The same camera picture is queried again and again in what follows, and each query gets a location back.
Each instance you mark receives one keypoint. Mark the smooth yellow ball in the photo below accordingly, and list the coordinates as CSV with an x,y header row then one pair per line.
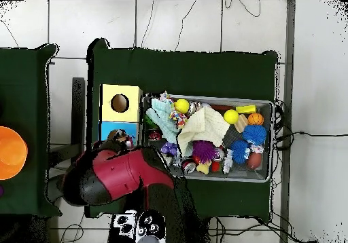
x,y
231,116

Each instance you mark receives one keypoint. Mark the large blue spiky ball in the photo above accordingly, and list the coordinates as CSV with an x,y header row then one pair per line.
x,y
254,135

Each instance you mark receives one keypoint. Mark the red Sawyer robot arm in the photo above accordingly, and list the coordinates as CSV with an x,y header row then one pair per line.
x,y
122,172

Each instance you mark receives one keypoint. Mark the wooden three-hole box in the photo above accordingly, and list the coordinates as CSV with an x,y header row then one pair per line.
x,y
119,112

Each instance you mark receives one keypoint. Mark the orange round object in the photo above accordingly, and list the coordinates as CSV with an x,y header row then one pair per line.
x,y
11,153

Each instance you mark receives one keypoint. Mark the black upright panel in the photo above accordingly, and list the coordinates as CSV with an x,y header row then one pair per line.
x,y
78,112

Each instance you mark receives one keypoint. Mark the reddish brown ball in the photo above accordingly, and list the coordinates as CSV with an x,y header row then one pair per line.
x,y
254,160

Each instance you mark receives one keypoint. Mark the small orange basketball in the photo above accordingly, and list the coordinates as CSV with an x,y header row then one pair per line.
x,y
255,119

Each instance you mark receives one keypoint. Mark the mint waffle cloth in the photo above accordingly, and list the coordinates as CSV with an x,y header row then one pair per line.
x,y
164,119

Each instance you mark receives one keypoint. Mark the grey rounded base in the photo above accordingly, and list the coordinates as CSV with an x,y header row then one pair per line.
x,y
51,192

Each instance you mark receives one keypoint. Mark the purple spiky ball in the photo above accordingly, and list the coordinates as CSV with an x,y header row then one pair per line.
x,y
204,150

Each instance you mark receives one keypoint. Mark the colourful patterned cloth wad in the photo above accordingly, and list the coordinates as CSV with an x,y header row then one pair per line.
x,y
178,118

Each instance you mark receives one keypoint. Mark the dark green table cloth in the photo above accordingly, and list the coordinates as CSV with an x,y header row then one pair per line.
x,y
24,91
190,72

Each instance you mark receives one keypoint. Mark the cream waffle cloth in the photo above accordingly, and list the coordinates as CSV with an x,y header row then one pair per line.
x,y
204,125

